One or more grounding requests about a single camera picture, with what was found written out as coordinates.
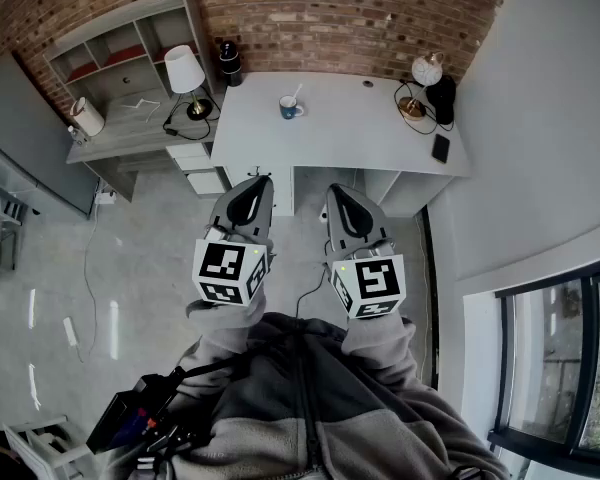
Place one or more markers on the white shade table lamp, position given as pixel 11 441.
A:
pixel 182 68

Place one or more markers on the white drawer unit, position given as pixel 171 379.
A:
pixel 200 180

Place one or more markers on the black cylindrical speaker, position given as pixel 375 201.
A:
pixel 230 65

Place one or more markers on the white wall power socket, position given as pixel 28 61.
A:
pixel 105 197

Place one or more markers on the white plastic stick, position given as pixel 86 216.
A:
pixel 297 93

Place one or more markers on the grey shelf unit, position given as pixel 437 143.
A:
pixel 120 80

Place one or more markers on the white power strip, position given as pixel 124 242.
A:
pixel 70 331

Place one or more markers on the globe lamp with copper base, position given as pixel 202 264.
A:
pixel 426 70

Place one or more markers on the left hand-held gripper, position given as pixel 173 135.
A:
pixel 220 268

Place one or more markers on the person's right forearm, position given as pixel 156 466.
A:
pixel 380 348

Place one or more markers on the person's left forearm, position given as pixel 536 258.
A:
pixel 230 318

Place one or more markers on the black framed window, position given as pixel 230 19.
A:
pixel 545 368

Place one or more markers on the black headphones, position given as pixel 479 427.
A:
pixel 441 98

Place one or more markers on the black box worn at hip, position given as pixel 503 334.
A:
pixel 115 418

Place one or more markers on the black smartphone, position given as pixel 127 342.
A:
pixel 441 148

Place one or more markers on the small clear bottle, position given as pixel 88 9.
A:
pixel 76 135

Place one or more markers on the person's torso in fleece jacket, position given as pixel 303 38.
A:
pixel 305 408

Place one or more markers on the white chair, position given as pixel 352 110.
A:
pixel 45 448

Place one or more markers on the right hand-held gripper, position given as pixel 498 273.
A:
pixel 375 283

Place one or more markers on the white desk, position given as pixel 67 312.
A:
pixel 340 133

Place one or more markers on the blue mug with spoon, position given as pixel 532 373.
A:
pixel 289 110

